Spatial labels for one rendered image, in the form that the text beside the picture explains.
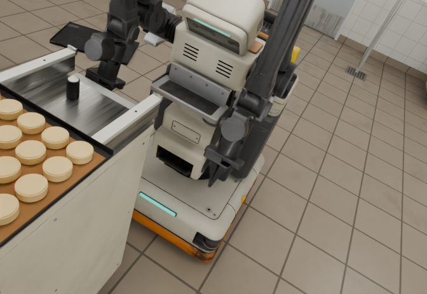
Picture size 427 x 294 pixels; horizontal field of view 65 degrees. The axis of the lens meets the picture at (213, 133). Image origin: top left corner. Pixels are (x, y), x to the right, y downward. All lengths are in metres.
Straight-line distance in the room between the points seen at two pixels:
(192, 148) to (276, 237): 0.84
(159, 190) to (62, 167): 0.87
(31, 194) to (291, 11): 0.59
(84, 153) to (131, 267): 0.98
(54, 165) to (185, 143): 0.69
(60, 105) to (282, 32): 0.57
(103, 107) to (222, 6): 0.43
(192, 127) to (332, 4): 4.08
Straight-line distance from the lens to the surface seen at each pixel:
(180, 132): 1.29
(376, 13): 5.05
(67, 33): 3.09
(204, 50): 1.09
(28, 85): 0.98
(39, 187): 0.65
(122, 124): 0.81
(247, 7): 1.00
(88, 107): 0.94
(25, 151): 0.70
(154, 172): 1.56
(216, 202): 1.53
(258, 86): 0.80
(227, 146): 0.85
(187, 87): 1.15
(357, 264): 2.11
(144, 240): 1.68
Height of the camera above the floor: 1.42
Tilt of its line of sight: 38 degrees down
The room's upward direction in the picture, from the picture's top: 21 degrees clockwise
